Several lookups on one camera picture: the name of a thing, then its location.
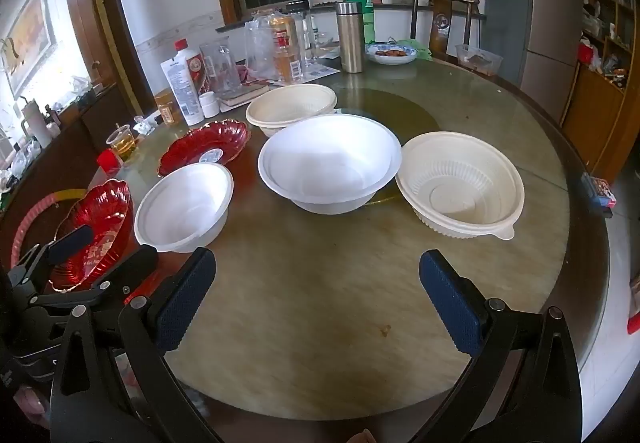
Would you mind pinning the white paper sheet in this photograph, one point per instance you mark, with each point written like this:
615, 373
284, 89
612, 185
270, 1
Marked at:
320, 69

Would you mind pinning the large white bowl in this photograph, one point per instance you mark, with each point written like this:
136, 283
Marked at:
325, 163

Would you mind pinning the wooden chair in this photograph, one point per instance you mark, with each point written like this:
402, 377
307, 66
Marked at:
442, 25

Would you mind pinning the cream ribbed bowl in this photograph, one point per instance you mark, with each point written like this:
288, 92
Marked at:
460, 188
290, 103

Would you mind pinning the green plastic bag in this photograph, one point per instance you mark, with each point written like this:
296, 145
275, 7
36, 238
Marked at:
422, 52

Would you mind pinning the clear bag of bottles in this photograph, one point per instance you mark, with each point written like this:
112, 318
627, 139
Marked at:
280, 48

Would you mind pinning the dark wooden sideboard cabinet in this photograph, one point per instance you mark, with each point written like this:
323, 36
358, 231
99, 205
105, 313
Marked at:
95, 118

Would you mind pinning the small white jar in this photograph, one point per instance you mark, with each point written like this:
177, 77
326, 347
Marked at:
210, 105

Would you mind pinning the multicoloured hula hoop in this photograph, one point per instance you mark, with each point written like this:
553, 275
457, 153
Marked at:
40, 204

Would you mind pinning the blue and white plate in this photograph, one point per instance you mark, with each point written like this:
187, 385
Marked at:
392, 58

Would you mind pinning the grey refrigerator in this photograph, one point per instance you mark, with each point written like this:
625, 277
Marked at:
540, 13

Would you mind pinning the small white bowl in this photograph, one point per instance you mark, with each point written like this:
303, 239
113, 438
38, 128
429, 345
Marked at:
185, 203

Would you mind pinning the white bottle with red cap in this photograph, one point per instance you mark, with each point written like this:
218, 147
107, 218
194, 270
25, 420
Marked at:
192, 65

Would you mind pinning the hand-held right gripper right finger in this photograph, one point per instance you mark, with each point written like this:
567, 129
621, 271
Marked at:
450, 308

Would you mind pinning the red scalloped plate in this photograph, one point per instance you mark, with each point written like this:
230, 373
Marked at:
195, 148
107, 218

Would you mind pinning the glass mug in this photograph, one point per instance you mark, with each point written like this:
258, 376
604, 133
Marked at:
220, 68

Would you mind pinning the small card box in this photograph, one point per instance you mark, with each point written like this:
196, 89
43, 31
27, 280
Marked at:
600, 193

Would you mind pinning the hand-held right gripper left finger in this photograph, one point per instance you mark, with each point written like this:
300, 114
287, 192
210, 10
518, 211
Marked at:
185, 308

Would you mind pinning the wooden shelf unit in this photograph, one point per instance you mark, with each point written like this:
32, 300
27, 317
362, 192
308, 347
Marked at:
595, 123

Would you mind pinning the white lotion tube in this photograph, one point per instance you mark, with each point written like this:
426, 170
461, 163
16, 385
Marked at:
182, 93

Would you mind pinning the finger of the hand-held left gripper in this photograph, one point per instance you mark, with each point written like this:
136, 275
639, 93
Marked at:
72, 243
125, 268

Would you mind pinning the brown book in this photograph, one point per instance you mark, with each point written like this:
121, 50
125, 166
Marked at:
245, 94

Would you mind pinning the clear plastic food container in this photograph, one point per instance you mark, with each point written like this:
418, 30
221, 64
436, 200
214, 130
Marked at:
477, 59

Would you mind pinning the small red cup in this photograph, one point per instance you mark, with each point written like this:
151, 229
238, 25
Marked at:
110, 162

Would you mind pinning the glass cup of tea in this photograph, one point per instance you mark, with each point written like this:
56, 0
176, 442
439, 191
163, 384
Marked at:
122, 145

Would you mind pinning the steel thermos flask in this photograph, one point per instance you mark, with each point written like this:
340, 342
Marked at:
350, 38

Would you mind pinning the framed wall painting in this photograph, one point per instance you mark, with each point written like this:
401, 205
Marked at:
27, 38

